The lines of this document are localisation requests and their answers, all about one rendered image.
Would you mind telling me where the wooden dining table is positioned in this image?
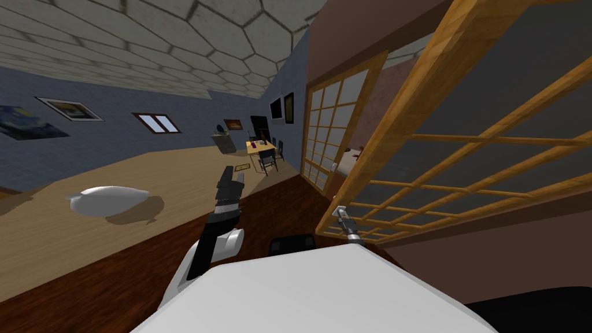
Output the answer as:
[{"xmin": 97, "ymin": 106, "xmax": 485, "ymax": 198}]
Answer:
[{"xmin": 245, "ymin": 138, "xmax": 278, "ymax": 173}]

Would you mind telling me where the grey lever door handle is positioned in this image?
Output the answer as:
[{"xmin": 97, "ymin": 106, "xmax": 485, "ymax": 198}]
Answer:
[{"xmin": 332, "ymin": 205, "xmax": 366, "ymax": 246}]

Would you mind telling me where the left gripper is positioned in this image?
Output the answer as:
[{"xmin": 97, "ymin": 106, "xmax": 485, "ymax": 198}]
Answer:
[{"xmin": 215, "ymin": 165, "xmax": 246, "ymax": 204}]

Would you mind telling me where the blue night sky painting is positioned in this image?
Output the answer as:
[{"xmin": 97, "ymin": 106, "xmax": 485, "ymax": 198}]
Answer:
[{"xmin": 0, "ymin": 105, "xmax": 71, "ymax": 142}]

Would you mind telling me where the white cushion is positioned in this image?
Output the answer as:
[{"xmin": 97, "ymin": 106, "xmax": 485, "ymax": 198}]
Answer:
[{"xmin": 66, "ymin": 185, "xmax": 151, "ymax": 218}]

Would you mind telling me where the red framed window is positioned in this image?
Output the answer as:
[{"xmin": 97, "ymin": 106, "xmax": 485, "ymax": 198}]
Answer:
[{"xmin": 132, "ymin": 112, "xmax": 182, "ymax": 135}]

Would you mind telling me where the black cabinet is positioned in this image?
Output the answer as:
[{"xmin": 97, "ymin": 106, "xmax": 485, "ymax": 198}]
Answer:
[{"xmin": 250, "ymin": 115, "xmax": 272, "ymax": 142}]

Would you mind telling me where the grey cabinet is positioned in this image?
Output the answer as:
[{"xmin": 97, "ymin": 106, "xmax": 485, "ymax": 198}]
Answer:
[{"xmin": 211, "ymin": 124, "xmax": 238, "ymax": 156}]

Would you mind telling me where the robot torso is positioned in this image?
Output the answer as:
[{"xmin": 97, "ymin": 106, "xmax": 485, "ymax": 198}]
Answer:
[{"xmin": 129, "ymin": 233, "xmax": 500, "ymax": 333}]

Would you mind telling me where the white framed picture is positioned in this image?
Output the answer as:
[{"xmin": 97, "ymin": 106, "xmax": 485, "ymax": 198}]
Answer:
[{"xmin": 35, "ymin": 97, "xmax": 105, "ymax": 123}]

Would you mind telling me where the wooden lattice door leaf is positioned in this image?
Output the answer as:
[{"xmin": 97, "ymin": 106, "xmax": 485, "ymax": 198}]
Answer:
[
  {"xmin": 300, "ymin": 50, "xmax": 389, "ymax": 195},
  {"xmin": 316, "ymin": 0, "xmax": 592, "ymax": 246}
]

